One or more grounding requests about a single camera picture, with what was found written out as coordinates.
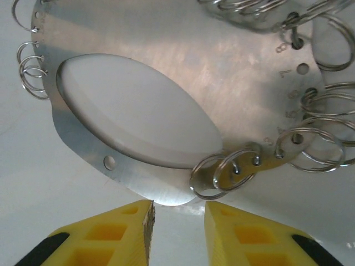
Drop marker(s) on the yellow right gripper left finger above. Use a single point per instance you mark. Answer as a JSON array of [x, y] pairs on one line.
[[111, 238]]

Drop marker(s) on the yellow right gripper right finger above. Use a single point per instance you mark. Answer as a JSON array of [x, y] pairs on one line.
[[249, 241]]

